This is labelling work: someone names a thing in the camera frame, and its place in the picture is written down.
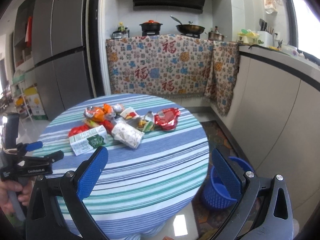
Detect red plastic bag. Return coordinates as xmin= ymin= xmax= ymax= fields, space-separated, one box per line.
xmin=68 ymin=124 xmax=91 ymax=138

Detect green white milk carton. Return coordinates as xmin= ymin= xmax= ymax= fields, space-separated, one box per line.
xmin=69 ymin=125 xmax=108 ymax=156

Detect orange foil snack bag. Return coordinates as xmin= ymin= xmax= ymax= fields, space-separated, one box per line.
xmin=84 ymin=106 xmax=105 ymax=122

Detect grey wrapper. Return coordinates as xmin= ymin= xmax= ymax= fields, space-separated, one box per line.
xmin=104 ymin=112 xmax=117 ymax=121

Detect white patterned paper package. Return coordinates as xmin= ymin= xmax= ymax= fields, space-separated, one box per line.
xmin=111 ymin=122 xmax=144 ymax=149

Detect white orange wrapper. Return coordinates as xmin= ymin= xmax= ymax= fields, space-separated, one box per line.
xmin=112 ymin=103 xmax=125 ymax=114

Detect red white paper cup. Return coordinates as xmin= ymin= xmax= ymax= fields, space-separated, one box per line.
xmin=120 ymin=107 xmax=140 ymax=120

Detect torn green snack wrapper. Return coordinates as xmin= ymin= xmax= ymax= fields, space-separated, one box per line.
xmin=129 ymin=111 xmax=155 ymax=133

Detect red foil snack bag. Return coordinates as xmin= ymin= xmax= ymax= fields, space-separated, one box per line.
xmin=155 ymin=108 xmax=181 ymax=131

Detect white rice cracker packet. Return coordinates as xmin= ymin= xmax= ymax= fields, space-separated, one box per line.
xmin=83 ymin=119 xmax=100 ymax=128

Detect long red snack wrapper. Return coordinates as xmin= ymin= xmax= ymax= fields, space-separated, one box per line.
xmin=102 ymin=120 xmax=115 ymax=134

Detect blue plastic trash basket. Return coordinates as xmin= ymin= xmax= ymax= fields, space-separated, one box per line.
xmin=201 ymin=149 xmax=247 ymax=210

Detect white kitchen cabinets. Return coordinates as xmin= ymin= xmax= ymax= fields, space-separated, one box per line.
xmin=219 ymin=46 xmax=319 ymax=228

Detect person's left hand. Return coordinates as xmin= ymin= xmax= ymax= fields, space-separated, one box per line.
xmin=0 ymin=179 xmax=33 ymax=214

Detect yellow green cardboard box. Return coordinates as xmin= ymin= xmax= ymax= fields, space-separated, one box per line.
xmin=24 ymin=87 xmax=48 ymax=120

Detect white storage rack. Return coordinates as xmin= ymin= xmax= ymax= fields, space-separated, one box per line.
xmin=10 ymin=70 xmax=33 ymax=121

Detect striped blue tablecloth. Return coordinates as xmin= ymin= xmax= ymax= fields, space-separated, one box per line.
xmin=33 ymin=94 xmax=209 ymax=239

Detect grey refrigerator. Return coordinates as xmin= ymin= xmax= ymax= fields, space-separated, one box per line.
xmin=31 ymin=0 xmax=93 ymax=120

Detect patterned fu character cloth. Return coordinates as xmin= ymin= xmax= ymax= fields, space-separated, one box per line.
xmin=106 ymin=34 xmax=240 ymax=116

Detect black pot orange lid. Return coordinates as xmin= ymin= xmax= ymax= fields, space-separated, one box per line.
xmin=140 ymin=20 xmax=162 ymax=33

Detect steel pot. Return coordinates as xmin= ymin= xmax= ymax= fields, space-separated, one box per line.
xmin=206 ymin=26 xmax=227 ymax=42

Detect black wok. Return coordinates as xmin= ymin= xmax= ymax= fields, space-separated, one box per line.
xmin=170 ymin=16 xmax=205 ymax=35

